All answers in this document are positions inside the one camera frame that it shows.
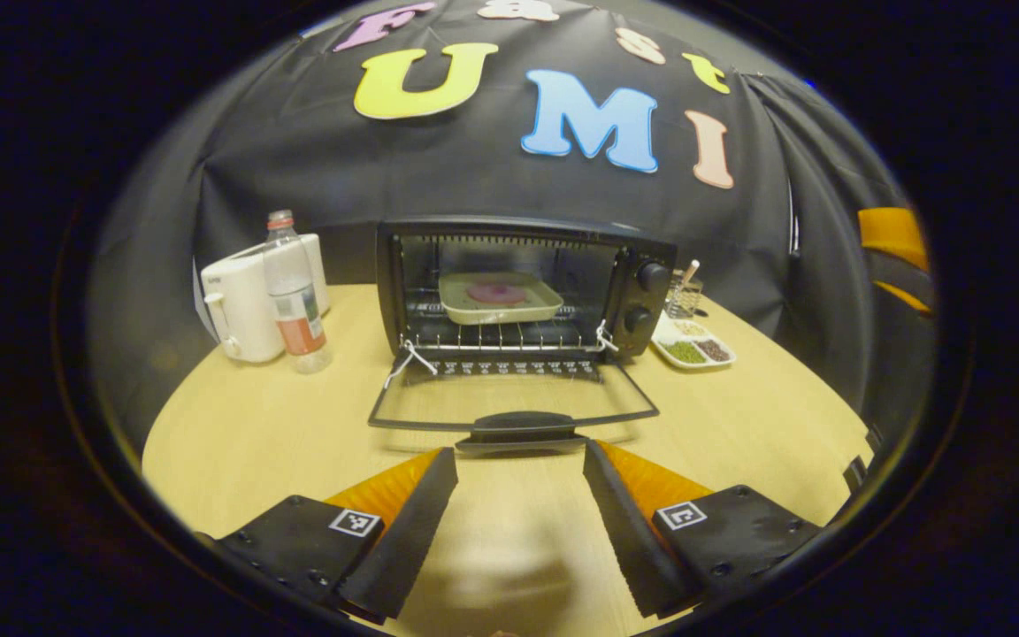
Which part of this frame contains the white kitchen appliance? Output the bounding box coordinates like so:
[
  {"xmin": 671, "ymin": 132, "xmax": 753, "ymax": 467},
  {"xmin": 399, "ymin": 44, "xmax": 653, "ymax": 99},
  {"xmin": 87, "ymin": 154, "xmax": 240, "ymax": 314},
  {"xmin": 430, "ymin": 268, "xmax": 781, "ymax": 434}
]
[{"xmin": 199, "ymin": 232, "xmax": 333, "ymax": 365}]

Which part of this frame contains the pink ham slice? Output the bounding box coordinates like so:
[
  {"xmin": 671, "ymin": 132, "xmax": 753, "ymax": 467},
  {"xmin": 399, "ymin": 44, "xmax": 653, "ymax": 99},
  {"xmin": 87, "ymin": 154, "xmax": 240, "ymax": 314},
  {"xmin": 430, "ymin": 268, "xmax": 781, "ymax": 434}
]
[{"xmin": 466, "ymin": 280, "xmax": 529, "ymax": 307}]

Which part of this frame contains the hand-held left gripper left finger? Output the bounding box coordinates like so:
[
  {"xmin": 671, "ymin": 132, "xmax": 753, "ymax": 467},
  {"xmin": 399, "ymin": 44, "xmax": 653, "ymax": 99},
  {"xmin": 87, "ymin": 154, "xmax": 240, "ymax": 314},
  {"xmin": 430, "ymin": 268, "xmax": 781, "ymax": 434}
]
[{"xmin": 195, "ymin": 447, "xmax": 460, "ymax": 623}]

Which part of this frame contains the wire mesh holder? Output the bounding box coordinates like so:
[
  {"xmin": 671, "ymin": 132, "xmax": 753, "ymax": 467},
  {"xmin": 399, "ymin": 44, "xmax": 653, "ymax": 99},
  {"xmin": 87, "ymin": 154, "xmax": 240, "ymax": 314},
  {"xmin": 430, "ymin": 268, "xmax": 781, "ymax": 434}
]
[{"xmin": 663, "ymin": 270, "xmax": 706, "ymax": 320}]

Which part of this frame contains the oven wire rack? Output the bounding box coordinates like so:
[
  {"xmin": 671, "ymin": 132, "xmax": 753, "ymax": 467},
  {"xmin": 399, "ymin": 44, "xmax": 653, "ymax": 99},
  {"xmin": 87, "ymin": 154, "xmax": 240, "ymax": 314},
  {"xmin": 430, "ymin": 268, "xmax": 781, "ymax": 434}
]
[{"xmin": 398, "ymin": 301, "xmax": 609, "ymax": 357}]

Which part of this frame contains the black electric oven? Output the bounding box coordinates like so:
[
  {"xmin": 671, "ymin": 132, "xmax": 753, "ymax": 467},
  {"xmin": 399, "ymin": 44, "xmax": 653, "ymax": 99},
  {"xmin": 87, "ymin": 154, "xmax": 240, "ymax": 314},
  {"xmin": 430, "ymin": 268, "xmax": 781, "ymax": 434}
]
[{"xmin": 367, "ymin": 215, "xmax": 679, "ymax": 457}]

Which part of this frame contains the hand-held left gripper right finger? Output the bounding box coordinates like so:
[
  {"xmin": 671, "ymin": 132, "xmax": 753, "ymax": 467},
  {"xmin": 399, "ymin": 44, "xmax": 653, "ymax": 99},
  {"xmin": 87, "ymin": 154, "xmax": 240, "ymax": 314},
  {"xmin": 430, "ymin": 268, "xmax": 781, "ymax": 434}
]
[{"xmin": 581, "ymin": 439, "xmax": 824, "ymax": 619}]

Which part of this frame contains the white divided bean tray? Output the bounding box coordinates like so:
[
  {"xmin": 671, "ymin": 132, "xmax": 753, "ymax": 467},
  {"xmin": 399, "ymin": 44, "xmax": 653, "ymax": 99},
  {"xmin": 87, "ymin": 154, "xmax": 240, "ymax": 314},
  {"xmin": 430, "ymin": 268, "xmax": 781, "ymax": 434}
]
[{"xmin": 650, "ymin": 313, "xmax": 739, "ymax": 372}]

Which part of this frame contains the cream square plate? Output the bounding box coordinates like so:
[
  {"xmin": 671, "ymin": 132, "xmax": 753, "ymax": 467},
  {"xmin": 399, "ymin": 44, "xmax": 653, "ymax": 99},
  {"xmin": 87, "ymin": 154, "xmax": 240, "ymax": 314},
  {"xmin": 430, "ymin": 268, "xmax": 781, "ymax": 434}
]
[{"xmin": 436, "ymin": 269, "xmax": 566, "ymax": 327}]

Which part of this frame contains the clear plastic water bottle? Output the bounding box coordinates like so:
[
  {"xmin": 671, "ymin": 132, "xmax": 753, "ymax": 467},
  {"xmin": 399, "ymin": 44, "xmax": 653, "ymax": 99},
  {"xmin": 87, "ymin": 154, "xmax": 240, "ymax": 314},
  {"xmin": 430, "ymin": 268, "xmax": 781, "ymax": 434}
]
[{"xmin": 261, "ymin": 209, "xmax": 334, "ymax": 375}]

